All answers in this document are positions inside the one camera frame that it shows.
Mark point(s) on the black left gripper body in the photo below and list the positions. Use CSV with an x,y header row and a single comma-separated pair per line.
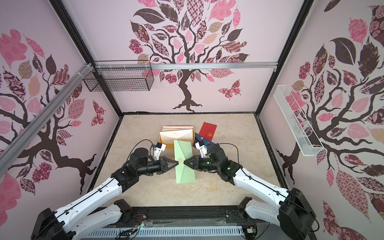
x,y
151,166

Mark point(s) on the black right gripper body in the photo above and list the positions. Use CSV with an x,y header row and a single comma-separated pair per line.
x,y
198,163

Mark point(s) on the mint green envelope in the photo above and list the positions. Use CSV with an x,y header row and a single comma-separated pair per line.
x,y
183,151

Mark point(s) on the navy blue envelope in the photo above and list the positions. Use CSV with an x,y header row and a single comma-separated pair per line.
x,y
199,139

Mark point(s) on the white envelope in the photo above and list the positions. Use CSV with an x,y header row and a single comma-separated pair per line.
x,y
177,135

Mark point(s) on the red envelope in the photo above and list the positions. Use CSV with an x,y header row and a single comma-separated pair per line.
x,y
207,131

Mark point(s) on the pink envelope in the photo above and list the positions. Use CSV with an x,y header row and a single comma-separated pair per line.
x,y
171,128

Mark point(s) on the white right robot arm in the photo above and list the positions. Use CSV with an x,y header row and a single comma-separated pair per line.
x,y
287,209

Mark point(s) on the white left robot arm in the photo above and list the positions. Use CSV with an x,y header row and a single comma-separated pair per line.
x,y
81,217

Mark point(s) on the yellow plastic storage box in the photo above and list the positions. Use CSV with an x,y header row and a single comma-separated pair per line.
x,y
171,144

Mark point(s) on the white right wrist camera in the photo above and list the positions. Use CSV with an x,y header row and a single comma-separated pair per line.
x,y
202,149

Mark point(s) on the black wire basket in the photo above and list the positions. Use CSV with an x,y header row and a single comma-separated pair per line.
x,y
121,76

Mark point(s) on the white wire basket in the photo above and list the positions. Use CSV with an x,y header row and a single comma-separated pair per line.
x,y
291,105

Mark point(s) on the aluminium rail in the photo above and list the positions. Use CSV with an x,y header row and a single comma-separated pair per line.
x,y
20,143

